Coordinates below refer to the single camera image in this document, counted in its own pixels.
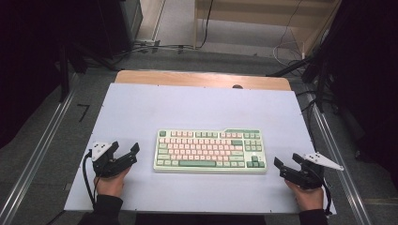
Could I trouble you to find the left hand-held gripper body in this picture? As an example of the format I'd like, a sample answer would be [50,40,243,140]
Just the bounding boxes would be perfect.
[91,142,128,179]

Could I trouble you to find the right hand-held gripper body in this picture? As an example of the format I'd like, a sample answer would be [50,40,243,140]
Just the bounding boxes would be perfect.
[282,152,344,190]

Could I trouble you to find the green and pink keyboard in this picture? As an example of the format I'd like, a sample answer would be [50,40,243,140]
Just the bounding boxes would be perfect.
[152,127,268,174]

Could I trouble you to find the person's right hand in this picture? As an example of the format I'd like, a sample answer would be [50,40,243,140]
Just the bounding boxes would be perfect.
[284,179,325,212]

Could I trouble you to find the person's left hand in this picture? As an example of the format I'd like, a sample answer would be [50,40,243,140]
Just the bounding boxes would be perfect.
[93,167,132,199]

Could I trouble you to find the white board sheet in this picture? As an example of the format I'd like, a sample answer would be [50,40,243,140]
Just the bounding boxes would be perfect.
[64,82,337,216]

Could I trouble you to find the wooden table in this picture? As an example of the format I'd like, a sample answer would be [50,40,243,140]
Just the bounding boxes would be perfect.
[115,69,292,92]

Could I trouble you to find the black curtain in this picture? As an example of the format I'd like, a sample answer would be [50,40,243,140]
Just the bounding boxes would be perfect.
[325,0,398,188]
[0,0,132,148]

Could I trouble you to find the grey cabinet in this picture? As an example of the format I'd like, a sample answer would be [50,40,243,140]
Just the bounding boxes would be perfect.
[120,0,145,41]

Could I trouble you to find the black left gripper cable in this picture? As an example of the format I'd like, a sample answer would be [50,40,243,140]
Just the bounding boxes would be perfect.
[82,149,102,207]

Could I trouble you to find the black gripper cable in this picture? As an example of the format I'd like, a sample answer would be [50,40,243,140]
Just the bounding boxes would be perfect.
[82,149,102,207]
[315,174,333,217]

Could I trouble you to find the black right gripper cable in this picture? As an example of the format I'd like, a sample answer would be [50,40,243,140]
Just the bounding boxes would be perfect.
[315,174,333,217]

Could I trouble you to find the aluminium floor rail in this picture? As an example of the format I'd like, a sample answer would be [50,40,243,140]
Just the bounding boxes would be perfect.
[0,88,78,225]
[308,93,374,225]

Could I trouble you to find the black floor cables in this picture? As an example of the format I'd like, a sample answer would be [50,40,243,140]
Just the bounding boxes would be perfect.
[115,38,201,64]

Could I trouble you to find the black hanging cable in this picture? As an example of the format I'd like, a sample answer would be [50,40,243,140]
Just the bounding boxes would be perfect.
[200,0,215,50]

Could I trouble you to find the wooden shelf frame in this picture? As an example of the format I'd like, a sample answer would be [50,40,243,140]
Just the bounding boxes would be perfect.
[193,0,342,59]

